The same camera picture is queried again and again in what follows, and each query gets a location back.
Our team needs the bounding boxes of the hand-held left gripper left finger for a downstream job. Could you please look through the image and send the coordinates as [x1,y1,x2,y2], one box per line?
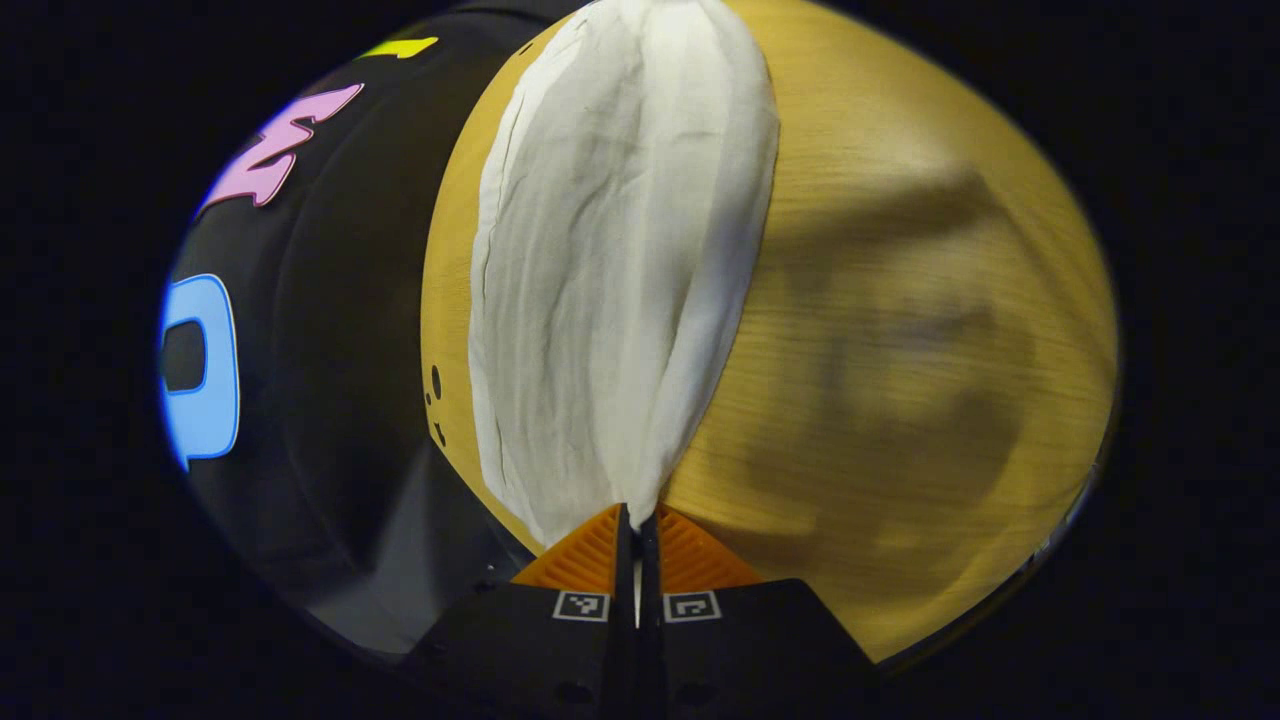
[400,503,638,720]

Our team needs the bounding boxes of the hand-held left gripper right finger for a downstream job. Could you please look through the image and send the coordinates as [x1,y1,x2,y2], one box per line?
[638,503,879,720]

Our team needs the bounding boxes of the white jeans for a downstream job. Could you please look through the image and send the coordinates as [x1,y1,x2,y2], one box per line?
[468,0,781,549]

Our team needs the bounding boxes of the black backdrop cloth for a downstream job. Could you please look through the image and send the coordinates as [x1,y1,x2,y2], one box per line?
[158,0,591,661]

